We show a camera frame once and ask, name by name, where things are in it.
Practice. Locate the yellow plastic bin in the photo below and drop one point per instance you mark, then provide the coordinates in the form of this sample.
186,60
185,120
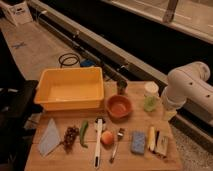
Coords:
70,88

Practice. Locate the green pepper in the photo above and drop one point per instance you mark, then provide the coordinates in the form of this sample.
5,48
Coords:
82,132

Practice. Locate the green translucent cup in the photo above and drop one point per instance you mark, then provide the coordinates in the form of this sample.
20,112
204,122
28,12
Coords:
150,103

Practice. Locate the yellow banana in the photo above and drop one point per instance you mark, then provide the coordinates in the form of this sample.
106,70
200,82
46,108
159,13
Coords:
151,139

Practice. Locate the white cardboard box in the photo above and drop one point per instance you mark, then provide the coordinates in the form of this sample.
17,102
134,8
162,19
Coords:
17,14

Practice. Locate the blue sponge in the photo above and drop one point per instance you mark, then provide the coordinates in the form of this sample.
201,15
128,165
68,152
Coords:
138,143

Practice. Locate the silver fork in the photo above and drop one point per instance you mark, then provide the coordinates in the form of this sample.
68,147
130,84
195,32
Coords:
120,135

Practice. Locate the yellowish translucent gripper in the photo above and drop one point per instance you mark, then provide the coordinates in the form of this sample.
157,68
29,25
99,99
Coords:
169,114

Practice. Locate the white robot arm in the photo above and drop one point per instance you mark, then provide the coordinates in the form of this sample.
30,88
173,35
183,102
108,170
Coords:
188,82

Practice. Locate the orange peach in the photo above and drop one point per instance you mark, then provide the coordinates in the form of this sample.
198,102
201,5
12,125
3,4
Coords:
107,138

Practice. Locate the purple grape bunch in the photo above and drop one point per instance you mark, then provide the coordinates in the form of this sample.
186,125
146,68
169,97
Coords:
69,137

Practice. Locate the orange bowl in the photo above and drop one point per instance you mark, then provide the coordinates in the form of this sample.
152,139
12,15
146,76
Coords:
118,106

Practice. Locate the grey folded cloth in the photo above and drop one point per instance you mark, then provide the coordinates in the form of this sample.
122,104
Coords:
50,139

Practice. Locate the blue object on floor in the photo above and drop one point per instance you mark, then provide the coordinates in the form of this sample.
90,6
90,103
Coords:
87,63

